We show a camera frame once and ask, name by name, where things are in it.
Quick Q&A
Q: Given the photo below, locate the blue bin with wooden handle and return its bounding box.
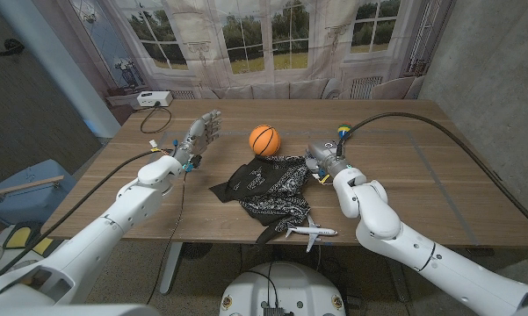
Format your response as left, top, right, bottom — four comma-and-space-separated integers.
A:
0, 158, 78, 227

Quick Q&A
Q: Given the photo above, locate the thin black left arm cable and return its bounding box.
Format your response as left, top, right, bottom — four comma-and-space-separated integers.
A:
145, 169, 190, 305

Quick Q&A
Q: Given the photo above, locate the orange mini basketball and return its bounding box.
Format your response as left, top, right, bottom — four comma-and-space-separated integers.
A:
249, 124, 282, 157

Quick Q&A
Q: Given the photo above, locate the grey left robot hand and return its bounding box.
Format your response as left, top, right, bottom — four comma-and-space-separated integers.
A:
173, 109, 223, 166

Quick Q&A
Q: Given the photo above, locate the white electronics box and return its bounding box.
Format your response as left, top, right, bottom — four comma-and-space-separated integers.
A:
136, 90, 174, 108

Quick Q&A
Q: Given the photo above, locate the black paisley bandana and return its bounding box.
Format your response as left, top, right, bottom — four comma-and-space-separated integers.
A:
208, 154, 312, 245

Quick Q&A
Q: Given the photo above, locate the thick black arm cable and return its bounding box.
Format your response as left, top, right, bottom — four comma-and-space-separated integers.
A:
0, 148, 163, 282
335, 111, 528, 236

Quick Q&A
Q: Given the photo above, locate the grey table leg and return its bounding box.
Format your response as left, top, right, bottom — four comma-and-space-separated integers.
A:
384, 258, 410, 304
159, 241, 184, 295

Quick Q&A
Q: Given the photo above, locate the light blue pillar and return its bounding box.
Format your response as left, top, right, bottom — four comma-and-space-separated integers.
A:
0, 0, 122, 140

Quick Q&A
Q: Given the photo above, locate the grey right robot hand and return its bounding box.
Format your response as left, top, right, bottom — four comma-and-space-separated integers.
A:
305, 139, 351, 176

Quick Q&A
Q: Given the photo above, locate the black cable of white box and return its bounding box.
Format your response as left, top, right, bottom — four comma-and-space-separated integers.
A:
139, 104, 173, 135

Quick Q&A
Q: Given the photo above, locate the white toy airplane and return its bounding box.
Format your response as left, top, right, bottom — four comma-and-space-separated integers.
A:
284, 213, 338, 254

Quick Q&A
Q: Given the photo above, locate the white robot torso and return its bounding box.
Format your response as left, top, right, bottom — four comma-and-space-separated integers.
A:
218, 262, 347, 316

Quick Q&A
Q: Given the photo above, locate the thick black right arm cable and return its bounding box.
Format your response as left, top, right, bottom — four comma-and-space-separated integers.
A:
335, 111, 528, 236

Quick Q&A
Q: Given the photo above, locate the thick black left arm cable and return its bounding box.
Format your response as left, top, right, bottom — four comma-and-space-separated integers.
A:
0, 148, 163, 282

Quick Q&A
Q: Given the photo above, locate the yellow and black floor item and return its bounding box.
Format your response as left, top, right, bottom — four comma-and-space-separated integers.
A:
2, 224, 54, 258

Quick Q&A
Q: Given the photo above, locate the printed window backdrop cloth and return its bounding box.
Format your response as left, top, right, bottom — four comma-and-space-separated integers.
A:
68, 0, 456, 101

